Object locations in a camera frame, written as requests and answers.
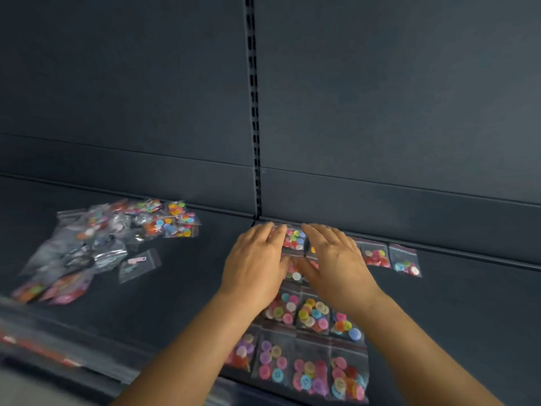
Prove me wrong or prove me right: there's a person's right hand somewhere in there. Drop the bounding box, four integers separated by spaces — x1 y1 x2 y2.
291 223 385 322

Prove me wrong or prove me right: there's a person's left hand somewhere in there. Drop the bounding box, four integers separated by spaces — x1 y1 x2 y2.
218 222 292 314

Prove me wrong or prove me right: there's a bag with pink clip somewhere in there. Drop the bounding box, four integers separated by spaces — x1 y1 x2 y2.
117 248 162 285

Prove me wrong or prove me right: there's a grid of arranged button bags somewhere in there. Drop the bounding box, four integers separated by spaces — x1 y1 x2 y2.
224 223 423 404

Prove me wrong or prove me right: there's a person's left forearm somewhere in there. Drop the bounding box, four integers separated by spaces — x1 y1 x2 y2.
110 291 263 406

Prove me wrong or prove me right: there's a pile of transparent button bags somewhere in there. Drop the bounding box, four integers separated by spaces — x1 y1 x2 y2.
10 198 202 305

